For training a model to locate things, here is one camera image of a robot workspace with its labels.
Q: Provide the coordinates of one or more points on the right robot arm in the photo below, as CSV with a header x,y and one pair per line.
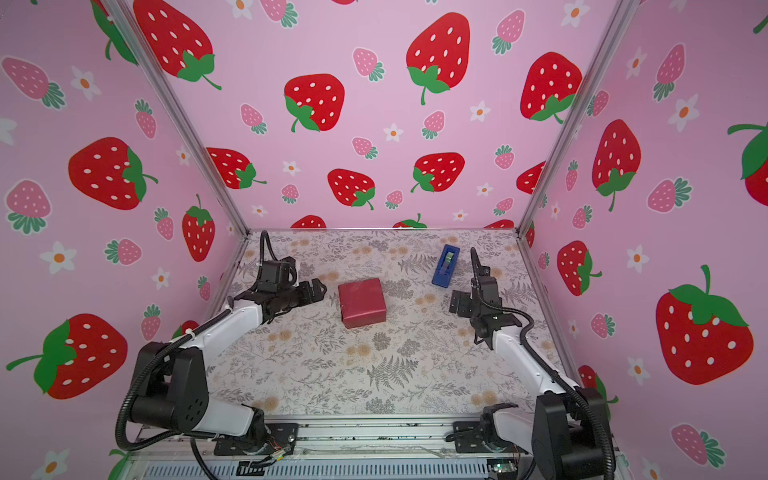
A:
x,y
569,435

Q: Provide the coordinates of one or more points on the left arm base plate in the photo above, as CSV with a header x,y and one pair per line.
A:
x,y
273,437

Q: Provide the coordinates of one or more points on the dark red wrapping paper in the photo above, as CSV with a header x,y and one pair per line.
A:
x,y
362,303

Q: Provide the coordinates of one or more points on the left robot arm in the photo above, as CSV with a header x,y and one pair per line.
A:
x,y
169,393

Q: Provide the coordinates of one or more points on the blue tape dispenser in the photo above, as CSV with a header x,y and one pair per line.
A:
x,y
446,266

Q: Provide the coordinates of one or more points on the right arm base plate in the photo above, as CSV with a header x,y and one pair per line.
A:
x,y
469,437

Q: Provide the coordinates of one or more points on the aluminium rail frame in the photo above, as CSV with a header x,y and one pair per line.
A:
x,y
387,446

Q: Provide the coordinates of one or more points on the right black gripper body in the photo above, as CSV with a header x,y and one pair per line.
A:
x,y
476,316

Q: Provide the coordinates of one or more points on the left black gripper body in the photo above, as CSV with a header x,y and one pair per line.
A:
x,y
290,298

